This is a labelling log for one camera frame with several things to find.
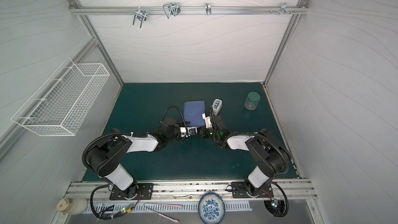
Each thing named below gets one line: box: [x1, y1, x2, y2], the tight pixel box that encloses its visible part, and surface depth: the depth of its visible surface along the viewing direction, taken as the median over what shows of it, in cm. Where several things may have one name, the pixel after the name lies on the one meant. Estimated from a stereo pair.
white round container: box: [56, 197, 88, 216], surface depth 64 cm
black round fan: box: [263, 199, 287, 217], surface depth 74 cm
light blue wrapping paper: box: [183, 100, 206, 128], surface depth 98 cm
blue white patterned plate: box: [197, 192, 226, 224], surface depth 70 cm
